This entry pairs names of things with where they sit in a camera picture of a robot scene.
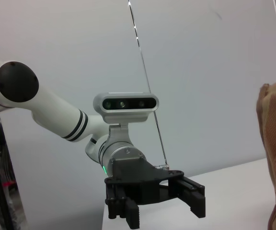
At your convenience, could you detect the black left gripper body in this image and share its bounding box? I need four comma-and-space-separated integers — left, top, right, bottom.
103, 157, 185, 206

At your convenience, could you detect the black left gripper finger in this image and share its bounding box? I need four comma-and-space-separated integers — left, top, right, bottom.
168, 176, 207, 219
105, 183, 143, 230

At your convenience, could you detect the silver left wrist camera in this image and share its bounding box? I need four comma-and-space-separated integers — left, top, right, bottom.
92, 92, 160, 144

